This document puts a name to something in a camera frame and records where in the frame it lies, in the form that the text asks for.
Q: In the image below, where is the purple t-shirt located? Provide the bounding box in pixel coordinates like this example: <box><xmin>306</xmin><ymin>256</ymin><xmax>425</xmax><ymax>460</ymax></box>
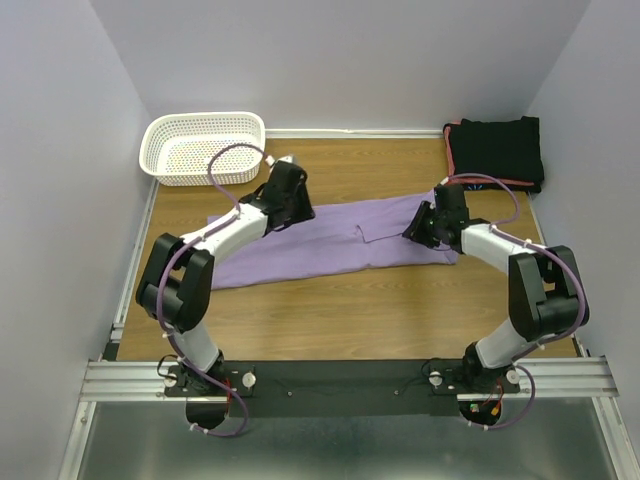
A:
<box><xmin>212</xmin><ymin>191</ymin><xmax>459</xmax><ymax>290</ymax></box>

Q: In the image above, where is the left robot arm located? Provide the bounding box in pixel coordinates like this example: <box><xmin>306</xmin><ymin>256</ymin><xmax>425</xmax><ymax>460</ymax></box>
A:
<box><xmin>135</xmin><ymin>160</ymin><xmax>315</xmax><ymax>395</ymax></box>

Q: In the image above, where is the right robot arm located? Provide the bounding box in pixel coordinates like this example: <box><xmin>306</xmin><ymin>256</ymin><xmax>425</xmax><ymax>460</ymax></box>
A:
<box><xmin>403</xmin><ymin>180</ymin><xmax>590</xmax><ymax>393</ymax></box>

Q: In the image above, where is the red folded t-shirt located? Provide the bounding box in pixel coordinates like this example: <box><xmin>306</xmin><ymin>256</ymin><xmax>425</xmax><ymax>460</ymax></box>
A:
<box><xmin>443</xmin><ymin>122</ymin><xmax>533</xmax><ymax>184</ymax></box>

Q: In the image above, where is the black folded t-shirt bottom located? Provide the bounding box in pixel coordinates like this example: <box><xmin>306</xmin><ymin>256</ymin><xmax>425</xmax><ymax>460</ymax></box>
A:
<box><xmin>453</xmin><ymin>178</ymin><xmax>541</xmax><ymax>193</ymax></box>

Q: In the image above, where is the black folded t-shirt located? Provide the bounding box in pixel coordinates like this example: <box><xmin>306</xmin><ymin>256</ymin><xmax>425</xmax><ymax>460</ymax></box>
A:
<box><xmin>450</xmin><ymin>116</ymin><xmax>545</xmax><ymax>185</ymax></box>
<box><xmin>453</xmin><ymin>178</ymin><xmax>541</xmax><ymax>193</ymax></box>

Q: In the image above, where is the black folded t-shirt top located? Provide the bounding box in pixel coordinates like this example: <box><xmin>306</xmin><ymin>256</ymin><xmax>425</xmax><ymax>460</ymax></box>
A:
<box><xmin>450</xmin><ymin>116</ymin><xmax>545</xmax><ymax>185</ymax></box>

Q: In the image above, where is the white perforated plastic basket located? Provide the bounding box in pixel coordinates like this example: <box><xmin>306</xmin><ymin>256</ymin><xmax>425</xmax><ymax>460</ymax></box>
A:
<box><xmin>138</xmin><ymin>111</ymin><xmax>266</xmax><ymax>186</ymax></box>

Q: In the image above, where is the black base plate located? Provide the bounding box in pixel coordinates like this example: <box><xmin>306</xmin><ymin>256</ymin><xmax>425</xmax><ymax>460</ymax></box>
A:
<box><xmin>164</xmin><ymin>358</ymin><xmax>521</xmax><ymax>431</ymax></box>

